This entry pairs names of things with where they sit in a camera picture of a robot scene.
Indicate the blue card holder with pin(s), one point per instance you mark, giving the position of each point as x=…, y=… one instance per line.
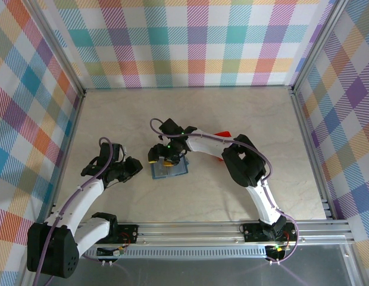
x=175, y=173

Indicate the red card box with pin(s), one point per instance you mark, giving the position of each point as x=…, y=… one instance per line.
x=223, y=133

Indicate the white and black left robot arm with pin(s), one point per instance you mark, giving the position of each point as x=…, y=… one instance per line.
x=80, y=196

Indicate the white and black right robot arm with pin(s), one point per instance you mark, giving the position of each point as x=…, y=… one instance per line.
x=208, y=143

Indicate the grey metal panel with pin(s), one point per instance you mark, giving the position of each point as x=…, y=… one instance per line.
x=187, y=274

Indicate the aluminium side rail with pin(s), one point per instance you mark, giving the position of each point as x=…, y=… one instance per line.
x=311, y=149
x=73, y=131

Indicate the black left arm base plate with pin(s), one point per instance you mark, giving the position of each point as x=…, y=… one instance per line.
x=132, y=232

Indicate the thin aluminium back rail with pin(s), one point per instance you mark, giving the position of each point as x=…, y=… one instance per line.
x=187, y=88

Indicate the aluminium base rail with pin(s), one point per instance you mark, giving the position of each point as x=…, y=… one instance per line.
x=187, y=235

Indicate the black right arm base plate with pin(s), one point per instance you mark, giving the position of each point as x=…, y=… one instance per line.
x=251, y=233

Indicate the aluminium frame post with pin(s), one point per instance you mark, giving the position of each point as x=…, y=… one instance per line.
x=317, y=44
x=60, y=44

